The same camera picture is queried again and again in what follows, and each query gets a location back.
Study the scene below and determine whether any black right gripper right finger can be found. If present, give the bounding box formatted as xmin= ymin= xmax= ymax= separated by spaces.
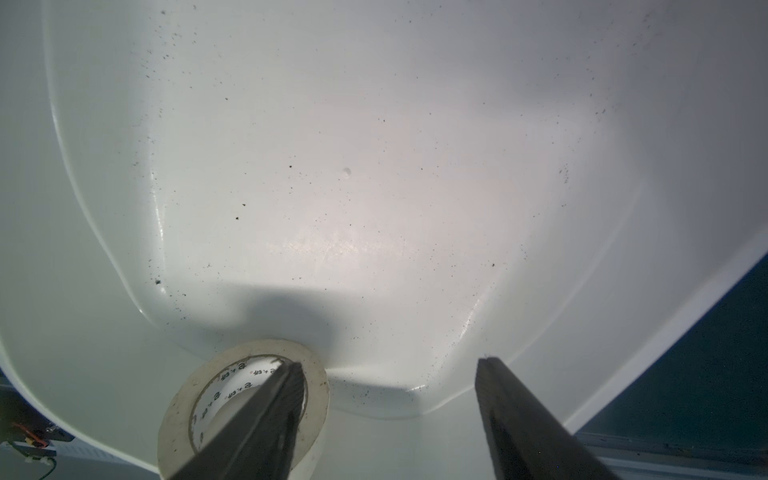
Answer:
xmin=475 ymin=357 xmax=617 ymax=479

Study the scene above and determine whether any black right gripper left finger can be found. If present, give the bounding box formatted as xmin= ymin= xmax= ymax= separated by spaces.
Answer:
xmin=172 ymin=361 xmax=305 ymax=480

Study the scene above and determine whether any cream tape roll front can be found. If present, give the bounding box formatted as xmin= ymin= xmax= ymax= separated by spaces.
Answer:
xmin=157 ymin=339 xmax=330 ymax=479

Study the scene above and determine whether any cream plastic storage box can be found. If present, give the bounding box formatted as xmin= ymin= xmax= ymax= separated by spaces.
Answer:
xmin=1 ymin=1 xmax=767 ymax=479

